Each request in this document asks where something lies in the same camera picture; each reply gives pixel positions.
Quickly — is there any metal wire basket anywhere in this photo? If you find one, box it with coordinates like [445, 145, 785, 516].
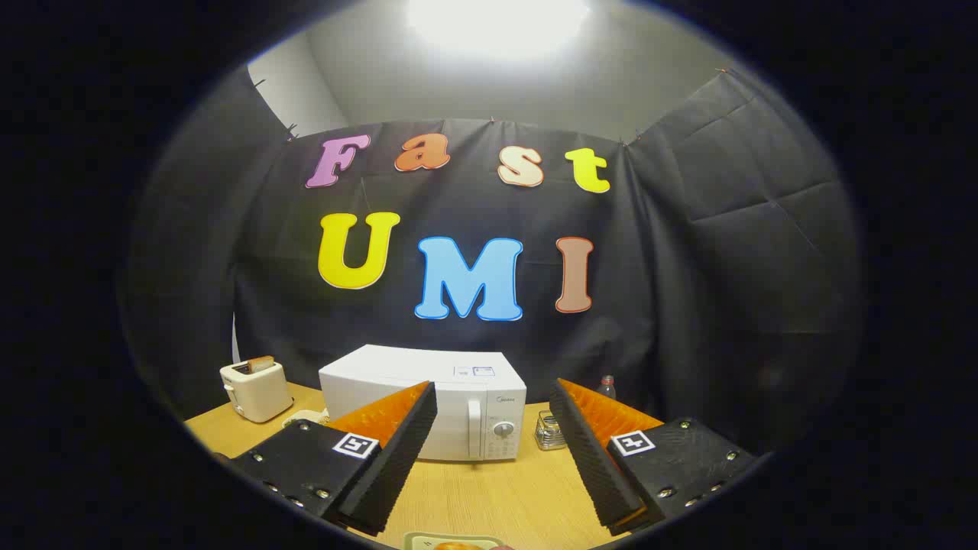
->
[535, 410, 568, 451]

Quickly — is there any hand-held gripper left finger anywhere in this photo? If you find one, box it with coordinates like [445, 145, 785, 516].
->
[228, 380, 439, 537]

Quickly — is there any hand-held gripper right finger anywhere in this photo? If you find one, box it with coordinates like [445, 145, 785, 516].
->
[549, 377, 757, 535]

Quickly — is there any black backdrop cloth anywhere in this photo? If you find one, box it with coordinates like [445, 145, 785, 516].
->
[122, 67, 864, 459]

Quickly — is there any white microwave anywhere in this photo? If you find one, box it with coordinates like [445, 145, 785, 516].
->
[319, 344, 527, 462]

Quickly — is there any white plate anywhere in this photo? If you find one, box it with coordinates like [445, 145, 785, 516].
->
[403, 532, 505, 550]

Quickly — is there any white toaster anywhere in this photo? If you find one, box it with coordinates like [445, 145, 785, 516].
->
[220, 359, 294, 423]

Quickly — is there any bright ceiling light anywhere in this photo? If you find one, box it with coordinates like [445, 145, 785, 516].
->
[405, 0, 593, 58]

